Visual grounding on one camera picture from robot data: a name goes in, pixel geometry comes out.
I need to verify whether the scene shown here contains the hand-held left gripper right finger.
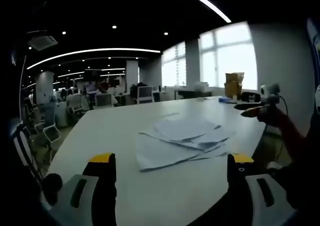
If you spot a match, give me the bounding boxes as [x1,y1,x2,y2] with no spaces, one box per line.
[226,152,300,226]

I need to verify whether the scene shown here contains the white pillar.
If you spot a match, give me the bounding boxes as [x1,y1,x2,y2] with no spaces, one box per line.
[125,60,139,87]
[34,70,55,104]

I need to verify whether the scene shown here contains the person's dark clothing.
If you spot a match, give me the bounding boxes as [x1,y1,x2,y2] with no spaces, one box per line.
[284,125,320,212]

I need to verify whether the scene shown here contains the blue packet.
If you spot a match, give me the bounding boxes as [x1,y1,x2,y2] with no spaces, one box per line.
[218,96,238,104]

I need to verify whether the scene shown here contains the white office chair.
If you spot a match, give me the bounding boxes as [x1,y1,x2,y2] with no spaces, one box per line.
[136,85,154,105]
[94,92,113,109]
[41,125,61,145]

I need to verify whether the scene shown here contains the pile of white printing papers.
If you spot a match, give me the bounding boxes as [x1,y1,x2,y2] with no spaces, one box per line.
[134,117,237,173]

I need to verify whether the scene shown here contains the round ceiling spotlights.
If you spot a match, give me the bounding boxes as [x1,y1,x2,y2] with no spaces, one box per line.
[57,0,282,69]

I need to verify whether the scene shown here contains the narrow window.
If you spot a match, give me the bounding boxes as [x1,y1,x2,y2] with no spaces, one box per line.
[161,41,187,87]

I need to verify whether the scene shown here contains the white table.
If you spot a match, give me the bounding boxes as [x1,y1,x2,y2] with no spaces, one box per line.
[48,95,267,226]

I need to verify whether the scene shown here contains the ceiling air conditioner vent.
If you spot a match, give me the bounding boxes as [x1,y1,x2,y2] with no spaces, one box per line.
[27,35,59,52]

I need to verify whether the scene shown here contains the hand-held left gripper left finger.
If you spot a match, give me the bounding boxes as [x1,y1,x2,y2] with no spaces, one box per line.
[48,152,118,226]

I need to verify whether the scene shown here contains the black bag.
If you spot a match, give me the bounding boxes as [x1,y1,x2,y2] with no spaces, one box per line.
[240,91,263,104]

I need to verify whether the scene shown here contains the straight ceiling light strip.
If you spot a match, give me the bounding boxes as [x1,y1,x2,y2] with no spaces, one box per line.
[172,0,232,24]

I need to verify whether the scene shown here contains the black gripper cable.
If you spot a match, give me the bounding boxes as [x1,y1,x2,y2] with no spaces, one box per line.
[273,95,290,166]

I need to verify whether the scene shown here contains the brown cardboard box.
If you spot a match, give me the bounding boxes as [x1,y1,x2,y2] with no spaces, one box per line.
[224,71,246,99]

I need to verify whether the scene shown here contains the curved ceiling light strip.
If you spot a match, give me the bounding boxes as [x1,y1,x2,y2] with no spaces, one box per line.
[26,47,162,71]

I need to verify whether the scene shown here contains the person's right hand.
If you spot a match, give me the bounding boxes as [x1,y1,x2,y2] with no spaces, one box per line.
[256,105,289,129]

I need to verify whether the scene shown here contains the large window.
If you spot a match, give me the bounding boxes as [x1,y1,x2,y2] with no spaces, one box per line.
[199,21,259,91]

